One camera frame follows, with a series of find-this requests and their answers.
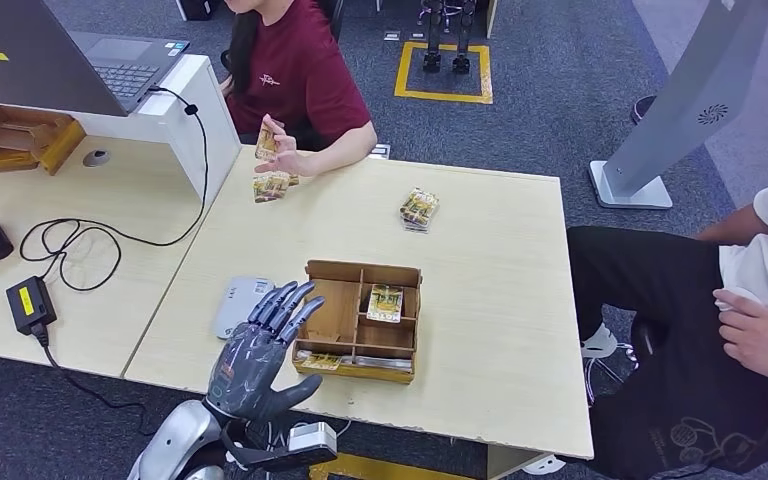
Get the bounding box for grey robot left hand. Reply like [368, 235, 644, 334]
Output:
[205, 280, 327, 425]

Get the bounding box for person's left hand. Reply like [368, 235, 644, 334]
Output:
[713, 289, 768, 384]
[254, 113, 316, 179]

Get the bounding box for yellow printed ID card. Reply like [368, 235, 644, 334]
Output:
[254, 119, 281, 162]

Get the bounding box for autumn tree print key card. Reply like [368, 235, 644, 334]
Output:
[365, 284, 405, 325]

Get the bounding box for yellow printed slot card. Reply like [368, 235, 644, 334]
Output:
[301, 354, 344, 372]

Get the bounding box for person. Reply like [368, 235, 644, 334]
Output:
[218, 0, 380, 179]
[566, 162, 768, 480]

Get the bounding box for grey card bundle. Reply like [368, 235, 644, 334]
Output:
[344, 356, 414, 372]

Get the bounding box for wrapped key card stack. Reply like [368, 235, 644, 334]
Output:
[399, 188, 442, 234]

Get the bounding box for wooden compartment box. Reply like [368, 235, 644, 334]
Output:
[291, 259, 424, 386]

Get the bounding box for white desk riser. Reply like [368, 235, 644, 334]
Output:
[0, 54, 243, 207]

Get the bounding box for yellow floor tape square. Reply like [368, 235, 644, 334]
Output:
[394, 41, 495, 106]

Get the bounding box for black box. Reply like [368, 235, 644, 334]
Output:
[177, 0, 221, 21]

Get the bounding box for black humanoid robot legs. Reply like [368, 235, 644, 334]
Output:
[421, 0, 478, 75]

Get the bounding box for black power adapter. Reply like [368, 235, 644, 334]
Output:
[6, 275, 59, 336]

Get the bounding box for grey kiosk stand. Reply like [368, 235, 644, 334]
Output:
[589, 0, 768, 212]

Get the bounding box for black shoe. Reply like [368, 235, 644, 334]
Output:
[630, 95, 658, 126]

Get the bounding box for wooden desk tray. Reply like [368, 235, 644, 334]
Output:
[0, 105, 87, 178]

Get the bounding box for dark grey laptop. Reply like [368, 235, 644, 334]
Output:
[0, 0, 191, 119]

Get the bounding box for black laptop charging cable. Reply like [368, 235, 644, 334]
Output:
[19, 84, 211, 293]

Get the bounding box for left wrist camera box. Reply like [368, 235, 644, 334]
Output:
[220, 421, 340, 474]

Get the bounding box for black adapter mains cable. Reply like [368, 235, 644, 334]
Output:
[31, 321, 153, 435]

